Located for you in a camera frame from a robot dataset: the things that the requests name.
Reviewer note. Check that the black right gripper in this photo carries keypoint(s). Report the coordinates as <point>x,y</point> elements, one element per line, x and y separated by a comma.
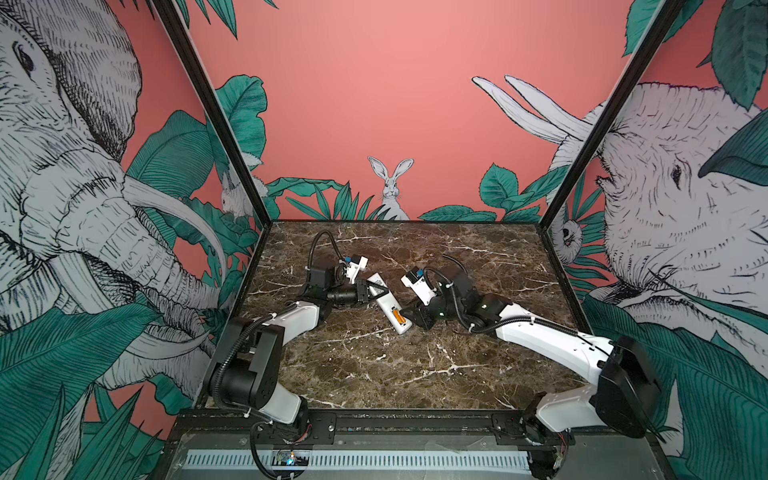
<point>421,314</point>

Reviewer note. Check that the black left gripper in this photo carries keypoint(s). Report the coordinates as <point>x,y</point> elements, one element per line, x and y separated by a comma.
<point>360,292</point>

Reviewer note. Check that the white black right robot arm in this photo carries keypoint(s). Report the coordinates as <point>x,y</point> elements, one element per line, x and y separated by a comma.
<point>621,389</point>

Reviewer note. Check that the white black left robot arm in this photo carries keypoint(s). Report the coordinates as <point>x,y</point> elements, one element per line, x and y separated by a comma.
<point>243,375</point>

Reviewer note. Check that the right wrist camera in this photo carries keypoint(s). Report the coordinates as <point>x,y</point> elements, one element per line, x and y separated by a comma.
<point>415,280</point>

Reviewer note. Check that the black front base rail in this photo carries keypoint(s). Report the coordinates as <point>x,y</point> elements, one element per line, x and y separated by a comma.
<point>324,426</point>

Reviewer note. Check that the white slotted cable duct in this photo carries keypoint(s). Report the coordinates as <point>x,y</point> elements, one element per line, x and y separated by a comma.
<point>515,462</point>

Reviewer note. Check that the black left corner frame post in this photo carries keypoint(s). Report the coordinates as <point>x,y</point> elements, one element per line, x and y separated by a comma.
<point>177,32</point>

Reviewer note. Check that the black corner frame post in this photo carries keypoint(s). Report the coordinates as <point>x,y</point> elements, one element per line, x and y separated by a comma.
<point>660,24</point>
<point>177,32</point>

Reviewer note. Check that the black right corner frame post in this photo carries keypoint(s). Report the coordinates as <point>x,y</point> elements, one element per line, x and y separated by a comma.
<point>660,24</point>

